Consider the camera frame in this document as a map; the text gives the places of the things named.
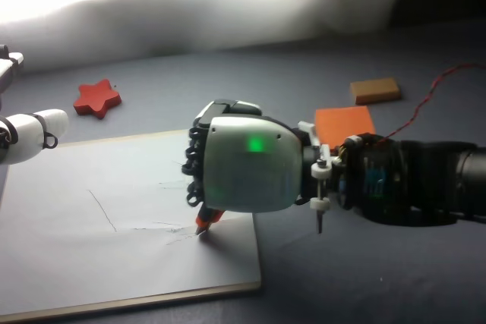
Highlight orange cube block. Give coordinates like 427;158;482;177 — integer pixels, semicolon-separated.
314;105;377;153

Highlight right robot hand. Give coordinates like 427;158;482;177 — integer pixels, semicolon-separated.
181;99;305;214

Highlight thin red wire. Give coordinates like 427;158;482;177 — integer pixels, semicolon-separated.
379;64;486;141

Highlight tan cutting board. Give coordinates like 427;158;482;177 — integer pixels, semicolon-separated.
0;129;263;323

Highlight grey table cloth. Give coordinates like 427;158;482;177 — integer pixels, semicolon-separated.
0;22;486;324

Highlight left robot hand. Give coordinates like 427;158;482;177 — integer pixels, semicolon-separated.
0;45;71;166

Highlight tan wooden rectangular block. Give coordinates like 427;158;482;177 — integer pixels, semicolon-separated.
349;77;402;105

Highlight red star block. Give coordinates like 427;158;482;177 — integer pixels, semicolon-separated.
73;78;123;121

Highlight white paper sheet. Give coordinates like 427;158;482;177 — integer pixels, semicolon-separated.
0;130;259;313

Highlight white backdrop sheet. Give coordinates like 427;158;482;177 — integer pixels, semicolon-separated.
0;0;413;74

